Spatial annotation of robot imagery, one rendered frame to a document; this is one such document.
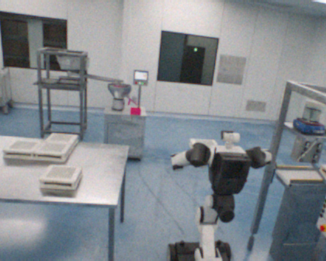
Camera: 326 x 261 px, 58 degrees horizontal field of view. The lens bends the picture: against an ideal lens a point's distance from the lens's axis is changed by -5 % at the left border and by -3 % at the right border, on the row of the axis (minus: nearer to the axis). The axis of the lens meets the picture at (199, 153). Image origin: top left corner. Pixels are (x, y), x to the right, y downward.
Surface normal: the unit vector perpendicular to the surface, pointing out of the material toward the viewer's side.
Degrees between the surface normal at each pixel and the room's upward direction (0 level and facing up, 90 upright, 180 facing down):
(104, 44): 90
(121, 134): 90
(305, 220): 90
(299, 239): 89
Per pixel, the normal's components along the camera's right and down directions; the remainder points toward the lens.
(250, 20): 0.22, 0.39
